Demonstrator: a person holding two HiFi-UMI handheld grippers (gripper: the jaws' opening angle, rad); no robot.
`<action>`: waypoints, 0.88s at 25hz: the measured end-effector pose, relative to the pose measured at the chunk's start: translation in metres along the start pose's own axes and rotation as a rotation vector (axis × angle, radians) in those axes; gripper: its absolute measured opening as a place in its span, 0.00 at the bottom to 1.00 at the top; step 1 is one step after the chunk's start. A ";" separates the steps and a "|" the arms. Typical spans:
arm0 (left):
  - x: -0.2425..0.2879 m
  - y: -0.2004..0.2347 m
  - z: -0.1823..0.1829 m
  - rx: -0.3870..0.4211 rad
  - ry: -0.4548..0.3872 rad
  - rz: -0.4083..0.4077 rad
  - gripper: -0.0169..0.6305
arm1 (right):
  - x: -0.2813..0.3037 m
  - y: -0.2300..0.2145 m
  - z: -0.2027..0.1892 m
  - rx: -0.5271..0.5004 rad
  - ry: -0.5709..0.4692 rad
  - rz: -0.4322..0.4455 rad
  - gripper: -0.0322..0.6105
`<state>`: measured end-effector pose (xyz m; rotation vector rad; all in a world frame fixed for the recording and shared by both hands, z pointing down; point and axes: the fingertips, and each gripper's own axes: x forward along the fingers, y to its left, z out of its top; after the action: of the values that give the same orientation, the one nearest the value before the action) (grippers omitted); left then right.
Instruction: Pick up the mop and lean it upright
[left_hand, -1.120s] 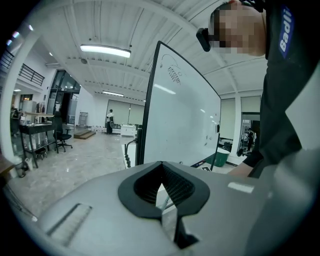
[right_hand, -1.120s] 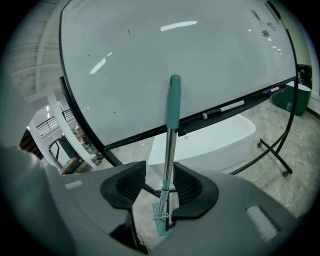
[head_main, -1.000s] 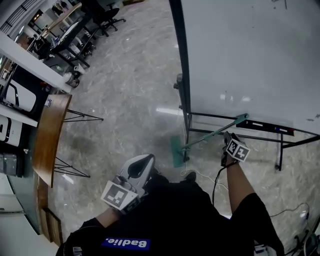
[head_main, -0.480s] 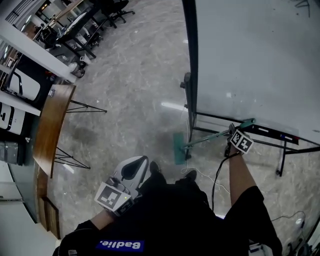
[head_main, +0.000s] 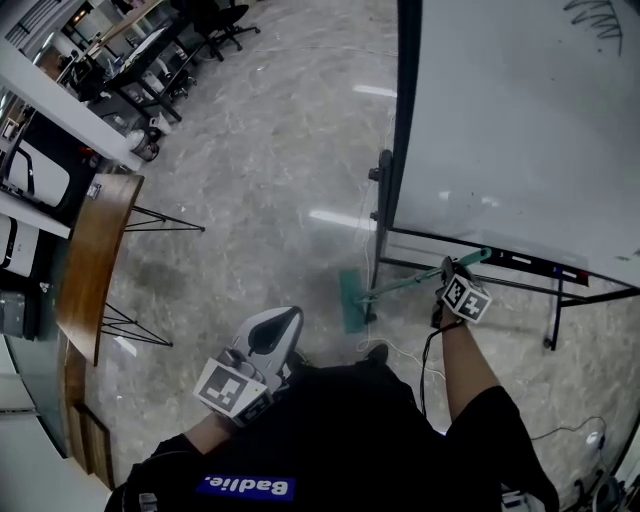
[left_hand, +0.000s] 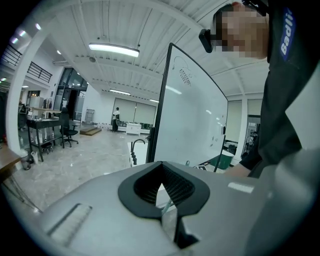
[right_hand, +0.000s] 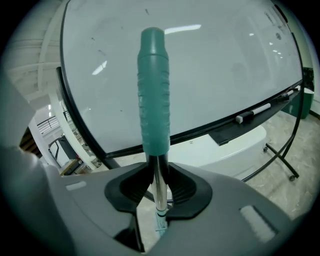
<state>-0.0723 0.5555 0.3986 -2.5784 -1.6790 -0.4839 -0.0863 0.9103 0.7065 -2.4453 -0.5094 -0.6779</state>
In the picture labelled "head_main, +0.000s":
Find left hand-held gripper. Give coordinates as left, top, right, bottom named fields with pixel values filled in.
left=193, top=305, right=305, bottom=429

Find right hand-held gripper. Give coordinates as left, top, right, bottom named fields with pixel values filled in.
left=431, top=256, right=494, bottom=330

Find teal mop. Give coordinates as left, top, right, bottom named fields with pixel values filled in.
left=338, top=248, right=494, bottom=335

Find person's right forearm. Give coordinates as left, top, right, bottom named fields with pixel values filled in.
left=439, top=319, right=505, bottom=435

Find person's left forearm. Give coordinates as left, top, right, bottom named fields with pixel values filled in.
left=182, top=410, right=240, bottom=457

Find person's black trousers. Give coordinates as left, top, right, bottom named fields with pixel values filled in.
left=292, top=355, right=417, bottom=401

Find person's black t-shirt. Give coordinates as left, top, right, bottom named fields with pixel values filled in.
left=102, top=359, right=561, bottom=512

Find whiteboard on black stand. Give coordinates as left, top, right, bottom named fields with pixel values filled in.
left=368, top=0, right=640, bottom=351

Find wooden platform edge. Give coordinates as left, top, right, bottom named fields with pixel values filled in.
left=55, top=339, right=94, bottom=416

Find wooden steps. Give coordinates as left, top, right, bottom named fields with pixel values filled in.
left=67, top=402, right=117, bottom=491

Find gray machine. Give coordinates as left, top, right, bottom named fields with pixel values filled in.
left=0, top=292, right=41, bottom=341

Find white rounded machine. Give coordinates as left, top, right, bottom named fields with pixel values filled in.
left=0, top=215, right=40, bottom=275

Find black office chair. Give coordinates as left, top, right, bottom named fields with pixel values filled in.
left=192, top=0, right=261, bottom=64
left=164, top=68, right=197, bottom=101

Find black office desk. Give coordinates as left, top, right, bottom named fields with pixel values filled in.
left=57, top=0, right=201, bottom=124

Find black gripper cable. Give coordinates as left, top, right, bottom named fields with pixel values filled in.
left=418, top=319, right=469, bottom=419

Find wooden table with wire legs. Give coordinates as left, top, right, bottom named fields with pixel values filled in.
left=54, top=172, right=206, bottom=369

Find white machine with black frame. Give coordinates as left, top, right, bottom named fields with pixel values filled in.
left=0, top=138, right=71, bottom=207

